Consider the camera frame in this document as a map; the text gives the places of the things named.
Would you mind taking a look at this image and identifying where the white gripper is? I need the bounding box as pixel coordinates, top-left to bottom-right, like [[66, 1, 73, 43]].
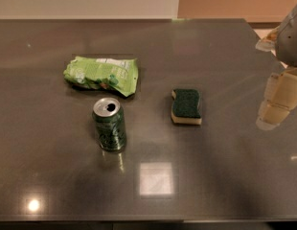
[[255, 4, 297, 130]]

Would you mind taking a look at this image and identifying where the green and yellow sponge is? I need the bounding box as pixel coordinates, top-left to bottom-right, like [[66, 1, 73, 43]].
[[171, 89, 202, 126]]

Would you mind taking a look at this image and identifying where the green snack bag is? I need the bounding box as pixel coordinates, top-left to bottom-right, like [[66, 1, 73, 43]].
[[63, 57, 138, 97]]

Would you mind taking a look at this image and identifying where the green soda can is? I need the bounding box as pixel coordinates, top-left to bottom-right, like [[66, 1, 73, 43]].
[[92, 98, 126, 152]]

